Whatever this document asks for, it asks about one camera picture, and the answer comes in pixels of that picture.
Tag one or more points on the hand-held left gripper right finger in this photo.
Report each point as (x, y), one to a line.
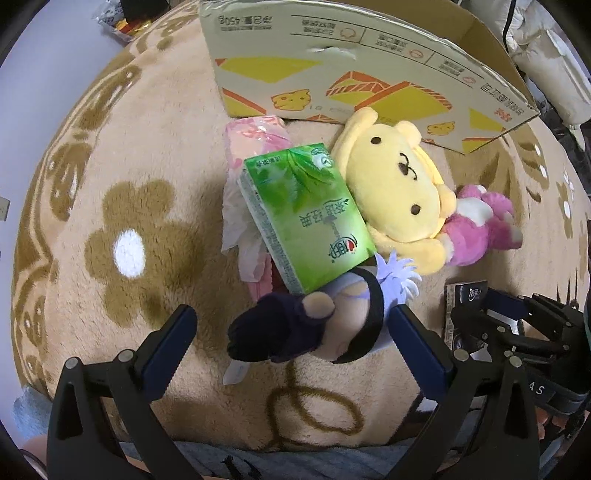
(420, 355)

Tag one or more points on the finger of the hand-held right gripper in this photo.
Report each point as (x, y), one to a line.
(505, 302)
(480, 325)

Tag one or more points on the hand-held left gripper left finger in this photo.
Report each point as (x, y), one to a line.
(168, 350)

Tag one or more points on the black tissue pack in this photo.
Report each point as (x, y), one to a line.
(464, 304)

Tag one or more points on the pink plush toy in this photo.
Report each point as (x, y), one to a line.
(480, 226)

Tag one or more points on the dark purple plush doll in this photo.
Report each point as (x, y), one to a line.
(277, 327)

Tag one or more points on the yellow plush toy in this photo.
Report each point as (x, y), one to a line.
(392, 184)

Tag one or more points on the green tissue pack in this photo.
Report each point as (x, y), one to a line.
(309, 217)

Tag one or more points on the pink plastic-wrapped pack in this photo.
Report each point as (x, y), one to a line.
(251, 143)

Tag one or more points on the printed cardboard box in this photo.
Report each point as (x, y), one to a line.
(369, 69)

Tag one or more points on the blue grey cloth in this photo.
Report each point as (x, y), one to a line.
(295, 464)

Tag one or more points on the beige floral blanket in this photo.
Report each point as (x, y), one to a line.
(138, 184)

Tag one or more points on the white padded chair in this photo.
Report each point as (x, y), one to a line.
(549, 60)

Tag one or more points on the plastic bag of toys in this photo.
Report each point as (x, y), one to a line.
(120, 21)

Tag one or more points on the white wall socket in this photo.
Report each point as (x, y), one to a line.
(3, 207)

